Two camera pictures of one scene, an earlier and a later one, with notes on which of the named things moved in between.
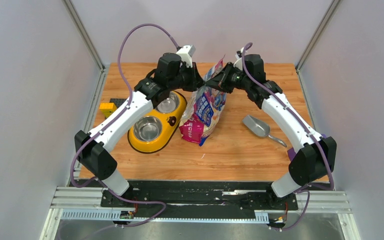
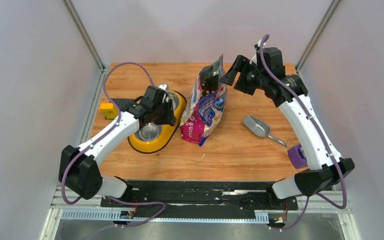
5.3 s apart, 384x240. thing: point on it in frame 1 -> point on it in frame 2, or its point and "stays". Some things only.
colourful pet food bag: x=204 y=111 stays
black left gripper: x=195 y=81 -> x=170 y=117
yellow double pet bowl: x=159 y=126 stays
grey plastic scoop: x=259 y=128 stays
